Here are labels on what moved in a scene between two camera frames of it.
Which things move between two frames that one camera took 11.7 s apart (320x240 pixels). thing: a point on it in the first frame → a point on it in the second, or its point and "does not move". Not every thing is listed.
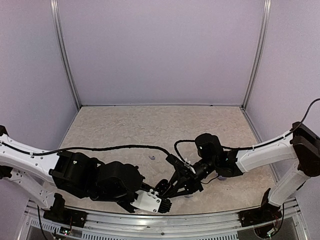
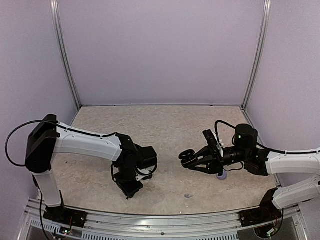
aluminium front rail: x=224 y=226 does not move
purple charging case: x=220 y=177 does not move
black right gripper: x=188 y=180 → x=215 y=162
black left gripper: x=147 y=187 → x=128 y=191
